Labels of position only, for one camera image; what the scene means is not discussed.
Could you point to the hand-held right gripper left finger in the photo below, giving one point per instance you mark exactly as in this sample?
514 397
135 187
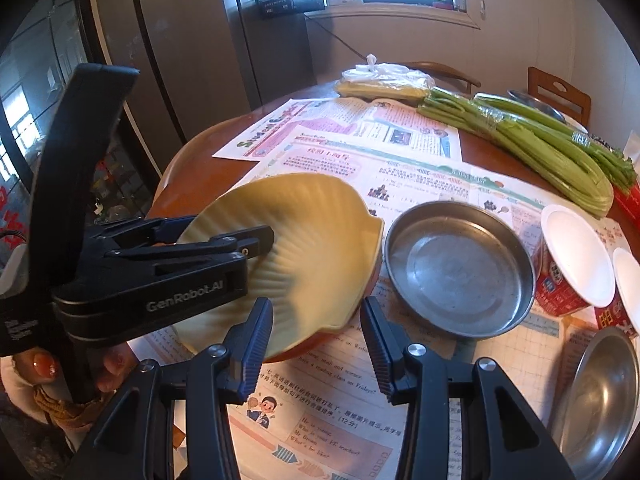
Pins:
254 347

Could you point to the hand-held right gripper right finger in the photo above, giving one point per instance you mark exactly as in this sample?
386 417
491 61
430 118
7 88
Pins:
379 350

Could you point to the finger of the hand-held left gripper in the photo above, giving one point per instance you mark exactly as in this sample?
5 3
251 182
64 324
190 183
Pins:
240 245
145 227

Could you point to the yellow shell-shaped plate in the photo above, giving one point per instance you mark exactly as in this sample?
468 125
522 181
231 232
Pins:
310 220

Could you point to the steel plate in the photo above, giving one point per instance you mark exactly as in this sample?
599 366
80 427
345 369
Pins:
460 270
600 400

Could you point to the red paper bowl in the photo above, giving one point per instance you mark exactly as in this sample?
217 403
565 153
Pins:
629 280
575 255

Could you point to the person's left hand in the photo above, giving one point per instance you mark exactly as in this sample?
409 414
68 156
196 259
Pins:
117 367

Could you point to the small newspaper sheet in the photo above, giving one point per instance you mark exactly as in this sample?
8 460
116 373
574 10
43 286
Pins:
320 125

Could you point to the black framed glass door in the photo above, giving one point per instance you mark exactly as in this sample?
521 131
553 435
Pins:
45 85

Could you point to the large newspaper sheet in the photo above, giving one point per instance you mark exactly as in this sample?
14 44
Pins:
425 175

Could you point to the grey refrigerator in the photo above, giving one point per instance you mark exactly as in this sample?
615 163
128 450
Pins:
200 35

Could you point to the plastic bag of yellow food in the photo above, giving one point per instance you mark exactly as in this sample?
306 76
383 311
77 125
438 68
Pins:
380 87

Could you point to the celery bunch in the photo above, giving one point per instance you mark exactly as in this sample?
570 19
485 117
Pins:
550 160

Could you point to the wooden chair with curved back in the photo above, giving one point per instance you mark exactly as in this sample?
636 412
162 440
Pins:
450 71

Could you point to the red tissue box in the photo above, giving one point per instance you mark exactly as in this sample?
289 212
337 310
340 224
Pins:
631 205

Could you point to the steel bowl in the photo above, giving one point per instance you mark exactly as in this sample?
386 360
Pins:
535 104

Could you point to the wrapped green stalk bundle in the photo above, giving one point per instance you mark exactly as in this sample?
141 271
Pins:
575 132

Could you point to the wooden chair with cutout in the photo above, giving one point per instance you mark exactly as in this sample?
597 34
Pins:
557 92

